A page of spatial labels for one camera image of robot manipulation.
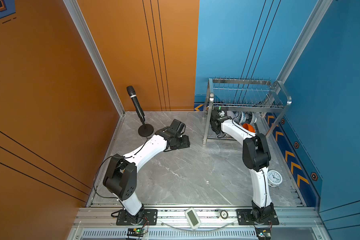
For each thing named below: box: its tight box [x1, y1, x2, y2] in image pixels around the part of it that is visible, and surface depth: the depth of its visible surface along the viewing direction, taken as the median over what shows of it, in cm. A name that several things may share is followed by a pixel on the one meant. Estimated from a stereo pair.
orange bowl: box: [242, 123, 256, 133], surface depth 98 cm
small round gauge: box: [220, 210, 229, 220], surface depth 71 cm
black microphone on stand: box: [126, 85, 154, 137], surface depth 93 cm
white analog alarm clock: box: [267, 170, 283, 187], surface depth 84 cm
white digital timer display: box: [184, 207, 201, 230], surface depth 73 cm
